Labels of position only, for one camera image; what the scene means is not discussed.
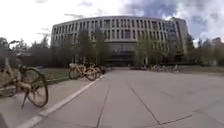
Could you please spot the yellow bicycle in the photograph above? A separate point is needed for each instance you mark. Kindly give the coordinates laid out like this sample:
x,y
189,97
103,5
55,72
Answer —
x,y
97,71
7,70
80,70

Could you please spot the large curved grey building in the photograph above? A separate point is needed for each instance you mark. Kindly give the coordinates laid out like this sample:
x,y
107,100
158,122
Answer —
x,y
123,31

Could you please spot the row of trees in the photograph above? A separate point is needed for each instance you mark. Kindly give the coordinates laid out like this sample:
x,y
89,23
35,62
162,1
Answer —
x,y
150,51
50,55

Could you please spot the grey concrete slab pavement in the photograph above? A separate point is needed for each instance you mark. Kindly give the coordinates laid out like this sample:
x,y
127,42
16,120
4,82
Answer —
x,y
133,100

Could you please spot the row of parked bicycles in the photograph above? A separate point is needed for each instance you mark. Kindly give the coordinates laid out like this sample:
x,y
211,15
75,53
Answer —
x,y
166,69

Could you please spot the grey stone kerb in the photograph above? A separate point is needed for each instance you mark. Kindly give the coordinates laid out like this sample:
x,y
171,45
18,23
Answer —
x,y
58,80

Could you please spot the grass lawn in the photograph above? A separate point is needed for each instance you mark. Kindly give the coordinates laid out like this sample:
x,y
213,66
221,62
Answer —
x,y
55,72

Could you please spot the white painted line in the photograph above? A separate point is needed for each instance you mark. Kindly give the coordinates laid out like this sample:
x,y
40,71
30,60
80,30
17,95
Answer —
x,y
60,105

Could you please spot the grass strip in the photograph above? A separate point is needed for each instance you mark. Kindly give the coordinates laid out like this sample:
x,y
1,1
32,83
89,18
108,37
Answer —
x,y
203,69

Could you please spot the group of trees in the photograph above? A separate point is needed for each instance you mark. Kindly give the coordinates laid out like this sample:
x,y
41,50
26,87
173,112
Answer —
x,y
206,53

